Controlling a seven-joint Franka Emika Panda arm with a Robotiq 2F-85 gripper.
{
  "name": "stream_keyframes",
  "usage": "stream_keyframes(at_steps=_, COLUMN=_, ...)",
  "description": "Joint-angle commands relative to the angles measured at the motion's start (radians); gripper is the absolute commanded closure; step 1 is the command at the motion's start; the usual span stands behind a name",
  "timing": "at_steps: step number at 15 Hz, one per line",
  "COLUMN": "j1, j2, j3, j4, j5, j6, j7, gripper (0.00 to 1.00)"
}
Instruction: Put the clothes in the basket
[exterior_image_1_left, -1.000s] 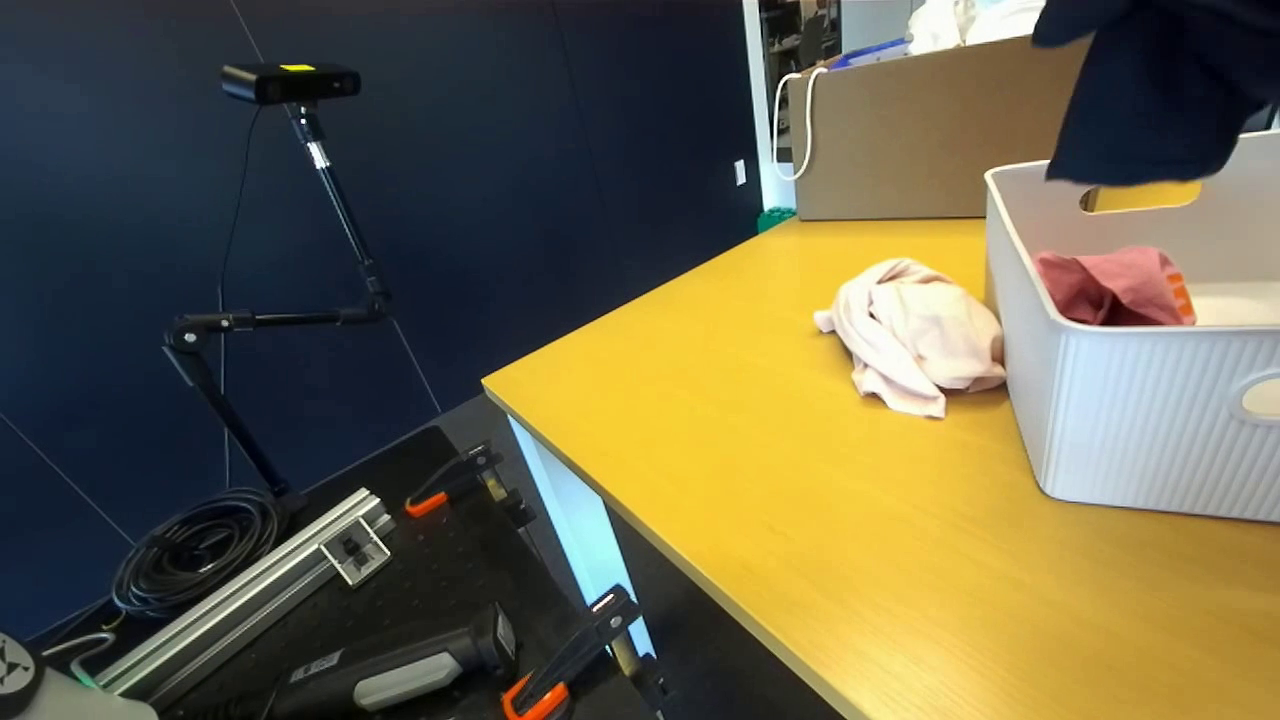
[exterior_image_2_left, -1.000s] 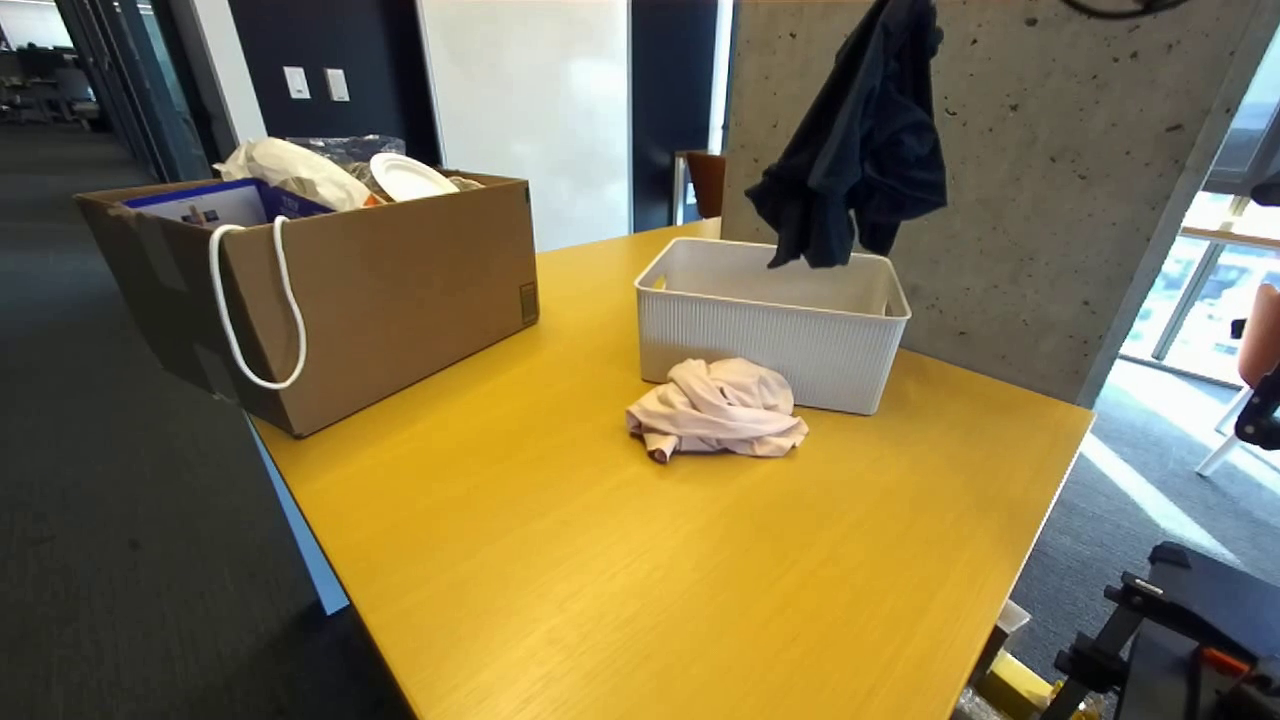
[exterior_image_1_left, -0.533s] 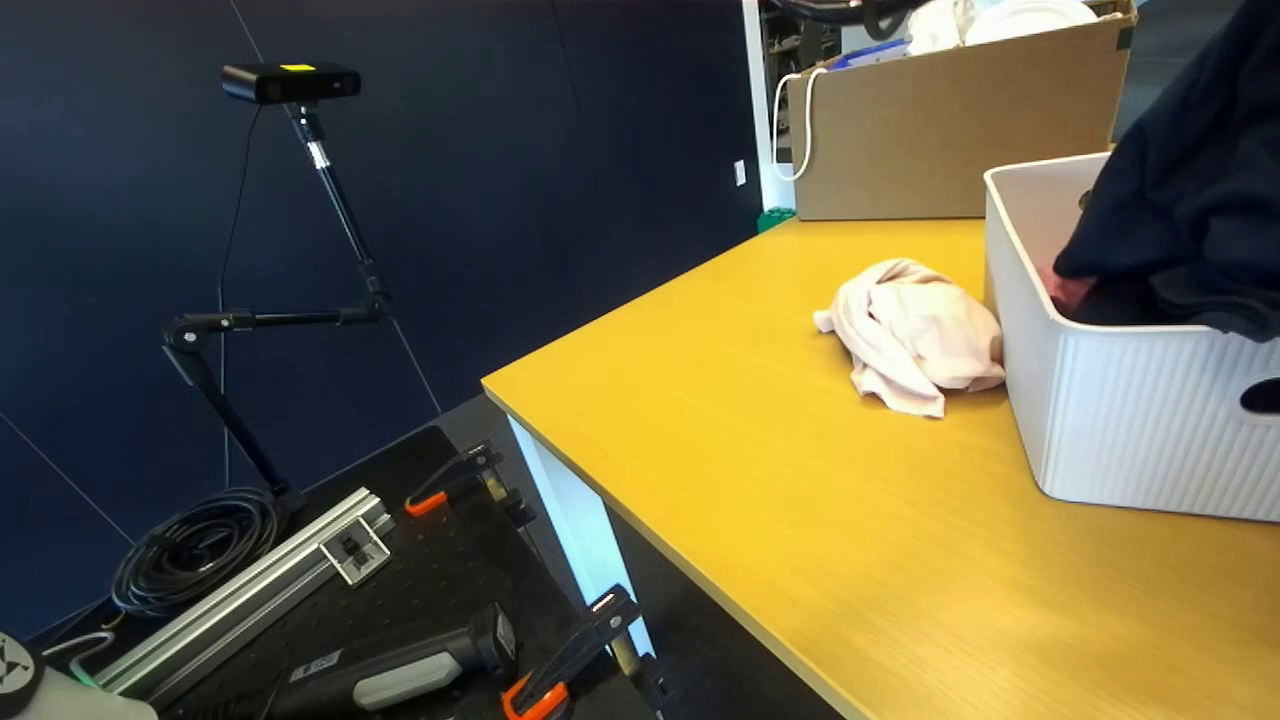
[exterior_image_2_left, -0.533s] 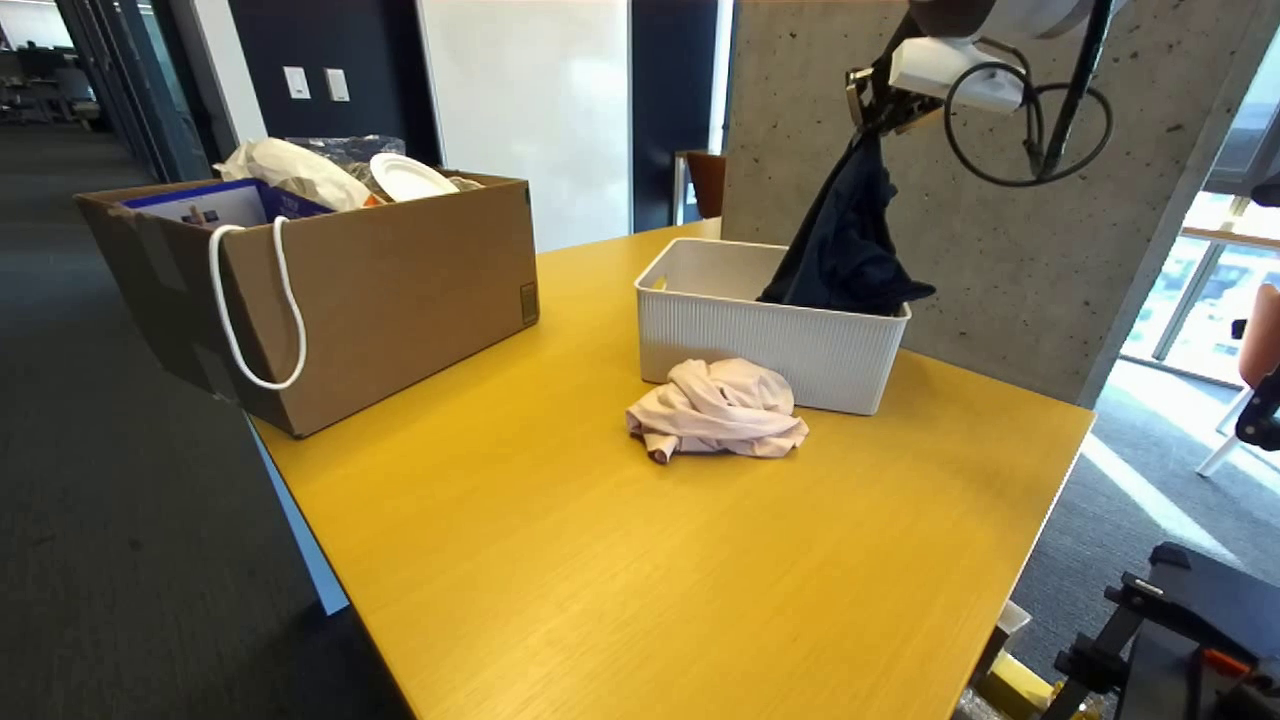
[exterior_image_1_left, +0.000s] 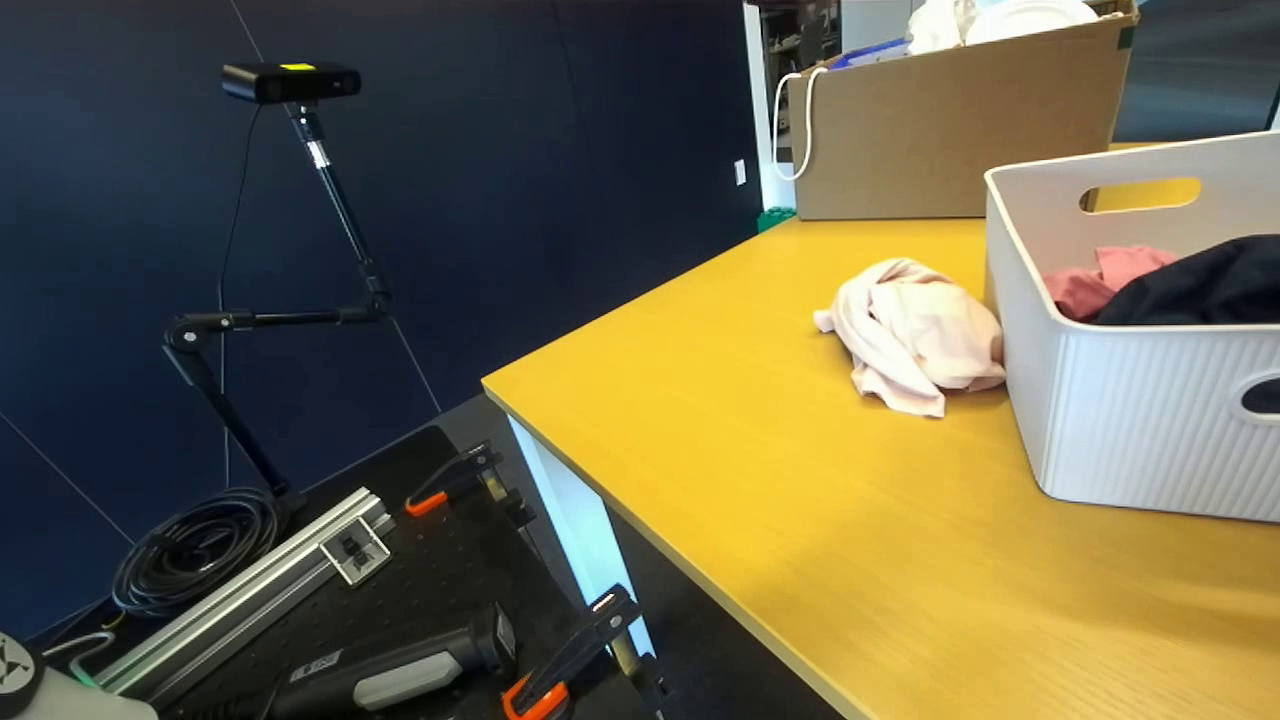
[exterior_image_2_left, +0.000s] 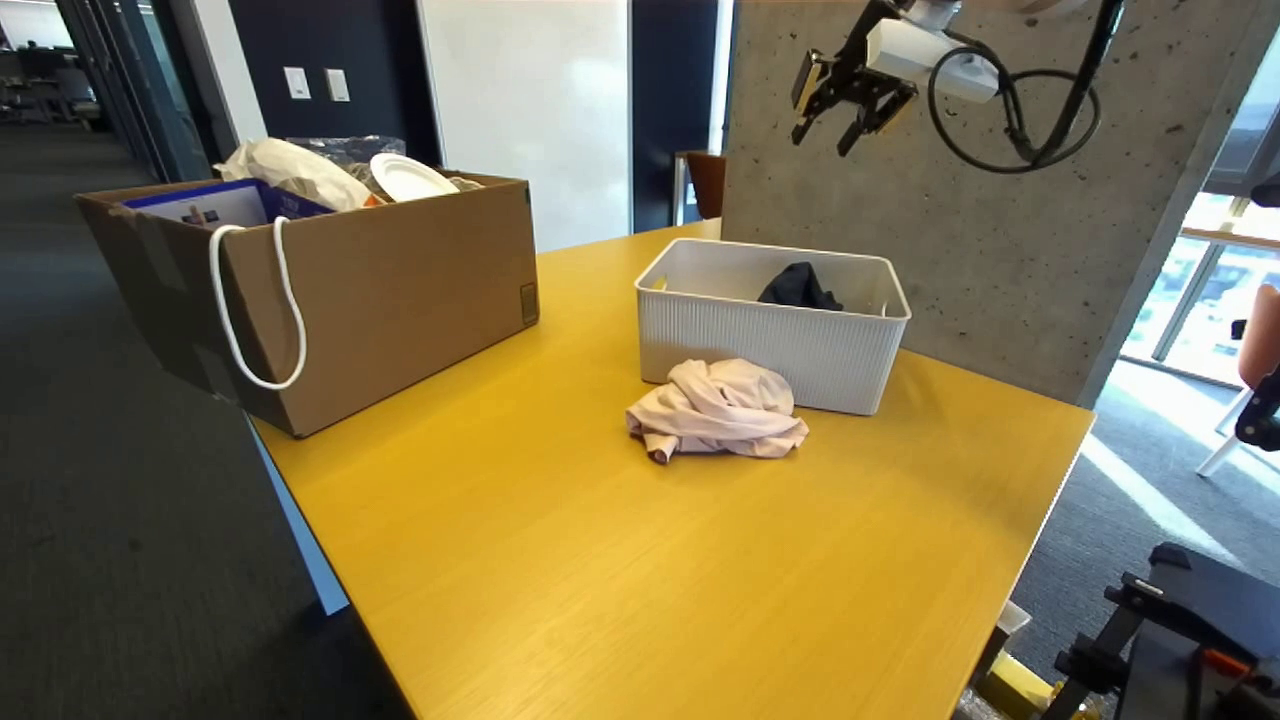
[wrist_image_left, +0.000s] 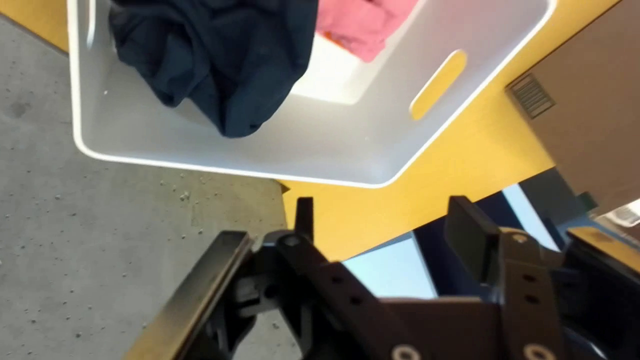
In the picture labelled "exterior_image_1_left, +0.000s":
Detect black grey handheld device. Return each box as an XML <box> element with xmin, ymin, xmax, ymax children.
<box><xmin>260</xmin><ymin>609</ymin><xmax>526</xmax><ymax>720</ymax></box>

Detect white rope handle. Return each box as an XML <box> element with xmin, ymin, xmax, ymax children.
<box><xmin>768</xmin><ymin>65</ymin><xmax>836</xmax><ymax>189</ymax></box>

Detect black articulated camera stand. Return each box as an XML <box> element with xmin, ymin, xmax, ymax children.
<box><xmin>162</xmin><ymin>100</ymin><xmax>397</xmax><ymax>503</ymax></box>

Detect cream cloth bag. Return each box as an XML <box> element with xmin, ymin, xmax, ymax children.
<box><xmin>903</xmin><ymin>0</ymin><xmax>998</xmax><ymax>60</ymax></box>

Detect navy blue garment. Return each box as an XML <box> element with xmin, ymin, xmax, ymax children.
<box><xmin>1088</xmin><ymin>231</ymin><xmax>1280</xmax><ymax>327</ymax></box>

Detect black orange bar clamp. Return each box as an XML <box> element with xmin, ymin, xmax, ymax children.
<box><xmin>402</xmin><ymin>441</ymin><xmax>519</xmax><ymax>530</ymax></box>
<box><xmin>496</xmin><ymin>582</ymin><xmax>674</xmax><ymax>720</ymax></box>

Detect cream pale pink garment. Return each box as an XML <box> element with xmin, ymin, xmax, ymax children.
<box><xmin>807</xmin><ymin>252</ymin><xmax>1011</xmax><ymax>424</ymax></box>

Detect black stereo camera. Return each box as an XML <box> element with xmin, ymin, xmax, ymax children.
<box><xmin>222</xmin><ymin>60</ymin><xmax>364</xmax><ymax>107</ymax></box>

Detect coiled black cable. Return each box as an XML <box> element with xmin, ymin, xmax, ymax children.
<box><xmin>109</xmin><ymin>485</ymin><xmax>290</xmax><ymax>619</ymax></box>

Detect brown cardboard box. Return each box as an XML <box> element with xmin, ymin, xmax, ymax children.
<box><xmin>793</xmin><ymin>12</ymin><xmax>1139</xmax><ymax>224</ymax></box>

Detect white ribbed plastic basket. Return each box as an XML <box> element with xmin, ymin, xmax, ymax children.
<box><xmin>979</xmin><ymin>127</ymin><xmax>1280</xmax><ymax>530</ymax></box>

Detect small green object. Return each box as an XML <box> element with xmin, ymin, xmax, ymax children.
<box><xmin>753</xmin><ymin>200</ymin><xmax>806</xmax><ymax>238</ymax></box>

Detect blue white flat box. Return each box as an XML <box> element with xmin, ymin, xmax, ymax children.
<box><xmin>828</xmin><ymin>35</ymin><xmax>918</xmax><ymax>74</ymax></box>

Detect round black white disc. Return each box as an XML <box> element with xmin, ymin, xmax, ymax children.
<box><xmin>0</xmin><ymin>629</ymin><xmax>50</xmax><ymax>720</ymax></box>

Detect pink garment with orange print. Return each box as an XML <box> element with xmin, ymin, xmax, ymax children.
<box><xmin>1039</xmin><ymin>239</ymin><xmax>1185</xmax><ymax>325</ymax></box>

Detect aluminium extrusion bar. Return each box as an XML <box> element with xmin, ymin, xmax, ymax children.
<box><xmin>93</xmin><ymin>485</ymin><xmax>402</xmax><ymax>699</ymax></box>

